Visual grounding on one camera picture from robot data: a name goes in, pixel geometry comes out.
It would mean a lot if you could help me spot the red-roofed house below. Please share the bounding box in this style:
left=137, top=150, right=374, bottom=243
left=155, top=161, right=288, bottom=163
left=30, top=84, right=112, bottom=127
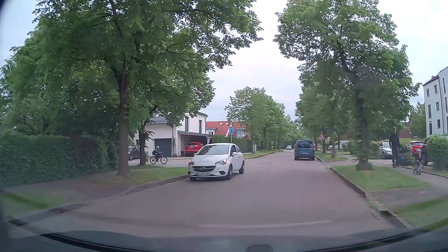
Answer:
left=206, top=121, right=250, bottom=139

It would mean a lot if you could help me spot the dark hedge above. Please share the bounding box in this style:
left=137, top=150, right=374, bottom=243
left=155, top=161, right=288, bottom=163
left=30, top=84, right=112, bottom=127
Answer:
left=212, top=135, right=252, bottom=153

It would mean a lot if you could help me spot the white hatchback car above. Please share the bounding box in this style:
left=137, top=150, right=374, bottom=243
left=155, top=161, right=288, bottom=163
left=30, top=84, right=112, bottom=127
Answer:
left=188, top=143, right=245, bottom=182

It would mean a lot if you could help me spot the row of trees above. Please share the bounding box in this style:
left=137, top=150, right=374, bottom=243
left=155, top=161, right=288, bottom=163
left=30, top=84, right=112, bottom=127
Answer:
left=295, top=82, right=354, bottom=158
left=225, top=86, right=298, bottom=154

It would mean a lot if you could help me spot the white house with garage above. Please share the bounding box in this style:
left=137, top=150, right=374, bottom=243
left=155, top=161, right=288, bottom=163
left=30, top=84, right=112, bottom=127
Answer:
left=132, top=112, right=213, bottom=158

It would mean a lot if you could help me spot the blue van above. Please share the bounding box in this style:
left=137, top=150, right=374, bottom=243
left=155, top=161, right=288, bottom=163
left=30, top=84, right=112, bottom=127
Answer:
left=294, top=139, right=315, bottom=161

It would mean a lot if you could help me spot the grass verge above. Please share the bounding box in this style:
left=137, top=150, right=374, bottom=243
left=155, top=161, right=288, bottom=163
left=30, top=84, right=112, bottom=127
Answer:
left=315, top=151, right=448, bottom=230
left=0, top=150, right=280, bottom=219

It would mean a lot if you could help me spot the grey asphalt road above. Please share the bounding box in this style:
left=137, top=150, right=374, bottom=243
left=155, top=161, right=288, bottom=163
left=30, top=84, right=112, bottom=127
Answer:
left=10, top=150, right=408, bottom=238

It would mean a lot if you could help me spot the large tree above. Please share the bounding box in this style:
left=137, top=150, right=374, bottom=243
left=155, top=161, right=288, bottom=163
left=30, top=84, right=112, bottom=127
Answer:
left=0, top=0, right=263, bottom=177

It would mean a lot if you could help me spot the car's own bonnet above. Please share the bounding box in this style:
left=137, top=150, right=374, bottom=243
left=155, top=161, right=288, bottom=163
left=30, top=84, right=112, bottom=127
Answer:
left=7, top=218, right=448, bottom=252

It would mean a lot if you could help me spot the tall tree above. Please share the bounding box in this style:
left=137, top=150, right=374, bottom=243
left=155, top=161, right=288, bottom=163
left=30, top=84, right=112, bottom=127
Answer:
left=274, top=0, right=420, bottom=171

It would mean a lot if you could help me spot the silver parked car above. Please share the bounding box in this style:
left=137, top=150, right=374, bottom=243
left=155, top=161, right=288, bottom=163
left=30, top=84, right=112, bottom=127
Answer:
left=378, top=142, right=393, bottom=160

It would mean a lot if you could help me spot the grey pavement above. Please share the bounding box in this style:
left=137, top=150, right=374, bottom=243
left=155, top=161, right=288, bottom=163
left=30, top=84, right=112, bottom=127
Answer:
left=324, top=156, right=448, bottom=210
left=0, top=156, right=191, bottom=210

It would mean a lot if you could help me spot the trimmed green hedge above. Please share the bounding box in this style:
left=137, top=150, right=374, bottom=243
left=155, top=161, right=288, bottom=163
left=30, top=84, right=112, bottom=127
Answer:
left=0, top=132, right=119, bottom=187

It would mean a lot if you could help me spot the red parked car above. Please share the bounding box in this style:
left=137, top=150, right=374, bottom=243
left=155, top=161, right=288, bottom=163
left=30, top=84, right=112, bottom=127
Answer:
left=408, top=141, right=424, bottom=157

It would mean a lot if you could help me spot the small person on bicycle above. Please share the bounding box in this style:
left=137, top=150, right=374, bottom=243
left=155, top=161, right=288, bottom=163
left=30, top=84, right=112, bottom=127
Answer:
left=413, top=149, right=424, bottom=175

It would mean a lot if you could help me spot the white multi-storey building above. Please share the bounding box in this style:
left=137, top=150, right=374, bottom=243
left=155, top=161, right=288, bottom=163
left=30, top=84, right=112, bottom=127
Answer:
left=422, top=66, right=448, bottom=139

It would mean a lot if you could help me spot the round green bush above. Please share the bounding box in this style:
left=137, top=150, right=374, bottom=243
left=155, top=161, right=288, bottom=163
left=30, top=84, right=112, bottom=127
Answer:
left=427, top=135, right=448, bottom=171

